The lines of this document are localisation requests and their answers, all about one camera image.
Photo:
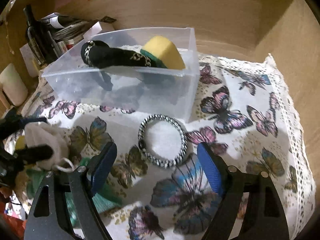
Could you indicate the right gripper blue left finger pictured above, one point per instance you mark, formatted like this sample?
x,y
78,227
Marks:
x,y
100,166

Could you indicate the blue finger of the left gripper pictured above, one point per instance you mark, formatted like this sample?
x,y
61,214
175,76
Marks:
x,y
31,155
11,126

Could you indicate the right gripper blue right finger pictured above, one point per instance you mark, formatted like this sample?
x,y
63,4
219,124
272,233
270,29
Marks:
x,y
213,166

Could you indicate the yellow soft ball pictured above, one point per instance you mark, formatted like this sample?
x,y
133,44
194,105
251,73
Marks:
x,y
20,143

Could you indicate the white drawstring pouch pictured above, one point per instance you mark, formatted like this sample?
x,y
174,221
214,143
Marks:
x,y
41,133

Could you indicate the green knitted cloth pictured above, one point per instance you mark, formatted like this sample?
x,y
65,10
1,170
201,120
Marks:
x,y
104,200

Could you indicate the black patterned sock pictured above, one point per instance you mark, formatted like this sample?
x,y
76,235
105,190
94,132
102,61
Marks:
x,y
100,55

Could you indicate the cream cylinder candle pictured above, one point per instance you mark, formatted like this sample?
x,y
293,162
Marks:
x,y
13,86

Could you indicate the butterfly print tablecloth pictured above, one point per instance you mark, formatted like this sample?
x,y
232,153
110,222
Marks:
x,y
242,110

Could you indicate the dark wine bottle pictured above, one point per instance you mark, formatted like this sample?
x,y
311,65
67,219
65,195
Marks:
x,y
38,38

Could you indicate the clear plastic storage bin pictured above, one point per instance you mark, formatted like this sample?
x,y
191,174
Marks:
x,y
150,90

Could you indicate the stack of papers and magazines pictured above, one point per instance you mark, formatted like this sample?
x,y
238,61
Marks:
x,y
65,31

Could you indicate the yellow green sponge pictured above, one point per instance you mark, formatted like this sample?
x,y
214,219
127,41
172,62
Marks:
x,y
165,54

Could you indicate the white folded card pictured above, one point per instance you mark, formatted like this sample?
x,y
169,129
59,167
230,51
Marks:
x,y
97,28

